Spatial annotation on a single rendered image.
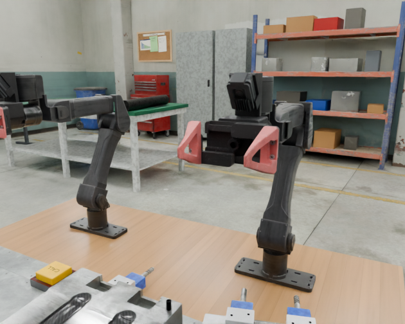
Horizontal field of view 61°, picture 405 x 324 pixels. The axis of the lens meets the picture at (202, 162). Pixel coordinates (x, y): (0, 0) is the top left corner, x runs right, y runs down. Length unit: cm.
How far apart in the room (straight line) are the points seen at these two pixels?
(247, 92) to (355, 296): 59
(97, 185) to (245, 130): 71
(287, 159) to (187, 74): 582
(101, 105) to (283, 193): 61
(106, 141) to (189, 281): 53
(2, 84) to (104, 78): 766
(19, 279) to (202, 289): 46
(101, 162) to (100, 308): 56
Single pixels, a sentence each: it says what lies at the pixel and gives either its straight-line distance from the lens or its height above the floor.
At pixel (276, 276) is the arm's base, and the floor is 82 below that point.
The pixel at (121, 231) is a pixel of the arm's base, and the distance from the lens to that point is 117.
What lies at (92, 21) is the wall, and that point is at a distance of 880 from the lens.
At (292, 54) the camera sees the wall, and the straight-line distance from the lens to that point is 607.
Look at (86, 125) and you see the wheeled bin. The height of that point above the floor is 12.
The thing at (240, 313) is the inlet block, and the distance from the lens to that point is 69.
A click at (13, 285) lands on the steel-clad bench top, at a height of 80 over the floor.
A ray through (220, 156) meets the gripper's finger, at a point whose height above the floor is 118.
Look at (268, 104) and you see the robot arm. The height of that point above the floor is 126.
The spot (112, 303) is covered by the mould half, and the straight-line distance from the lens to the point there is 72.
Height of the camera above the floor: 131
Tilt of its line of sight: 15 degrees down
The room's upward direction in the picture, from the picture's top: straight up
